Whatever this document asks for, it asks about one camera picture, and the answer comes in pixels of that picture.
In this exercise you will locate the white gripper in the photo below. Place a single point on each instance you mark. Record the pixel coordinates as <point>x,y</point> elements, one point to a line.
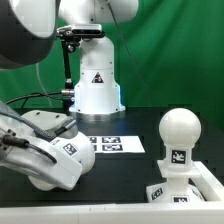
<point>26,148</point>

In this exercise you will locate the white lamp shade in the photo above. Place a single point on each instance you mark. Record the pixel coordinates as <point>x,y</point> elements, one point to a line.
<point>79,149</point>

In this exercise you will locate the white lamp base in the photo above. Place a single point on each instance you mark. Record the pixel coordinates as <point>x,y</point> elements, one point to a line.
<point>176,187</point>

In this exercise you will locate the white lamp bulb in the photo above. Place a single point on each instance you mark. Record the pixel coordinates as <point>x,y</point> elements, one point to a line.
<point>179,129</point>

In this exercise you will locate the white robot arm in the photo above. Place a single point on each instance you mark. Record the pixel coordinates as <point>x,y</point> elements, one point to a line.
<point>28,30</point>

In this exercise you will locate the white marker sheet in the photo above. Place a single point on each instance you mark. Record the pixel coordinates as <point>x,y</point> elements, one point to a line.
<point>116,144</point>

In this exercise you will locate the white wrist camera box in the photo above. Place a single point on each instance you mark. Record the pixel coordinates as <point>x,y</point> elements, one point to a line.
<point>62,125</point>

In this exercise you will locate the black camera stand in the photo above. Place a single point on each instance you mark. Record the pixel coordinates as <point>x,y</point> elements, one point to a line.
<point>67,66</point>

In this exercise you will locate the black camera on stand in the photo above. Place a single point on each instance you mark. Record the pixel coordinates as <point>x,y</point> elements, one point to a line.
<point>87,30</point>

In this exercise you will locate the white table border frame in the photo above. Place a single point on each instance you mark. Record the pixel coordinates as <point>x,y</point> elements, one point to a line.
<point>210,212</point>

